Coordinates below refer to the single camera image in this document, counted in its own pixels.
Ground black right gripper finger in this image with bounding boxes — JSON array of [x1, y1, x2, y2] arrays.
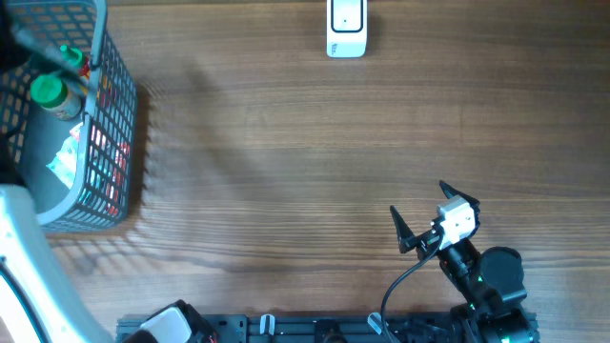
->
[[438, 180, 480, 209], [390, 206, 419, 253]]

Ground teal wet wipes pack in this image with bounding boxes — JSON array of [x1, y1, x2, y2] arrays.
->
[[47, 122, 84, 189]]

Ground green-lid spice jar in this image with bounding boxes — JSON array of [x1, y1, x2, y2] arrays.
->
[[30, 74, 82, 120]]

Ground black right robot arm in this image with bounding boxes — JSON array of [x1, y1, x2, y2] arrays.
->
[[378, 180, 540, 342]]

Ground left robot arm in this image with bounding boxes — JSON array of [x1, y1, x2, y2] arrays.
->
[[1, 185, 117, 342]]

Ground white barcode scanner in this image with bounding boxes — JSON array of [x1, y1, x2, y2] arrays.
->
[[326, 0, 368, 58]]

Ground grey plastic mesh basket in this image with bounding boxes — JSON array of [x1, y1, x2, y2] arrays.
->
[[1, 1, 138, 232]]

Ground red sauce bottle green cap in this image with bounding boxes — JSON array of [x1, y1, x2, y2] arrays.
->
[[60, 45, 91, 81]]

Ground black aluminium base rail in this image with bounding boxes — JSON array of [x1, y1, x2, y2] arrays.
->
[[115, 312, 541, 343]]

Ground black left camera cable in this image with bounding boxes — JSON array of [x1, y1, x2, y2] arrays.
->
[[0, 259, 51, 343]]

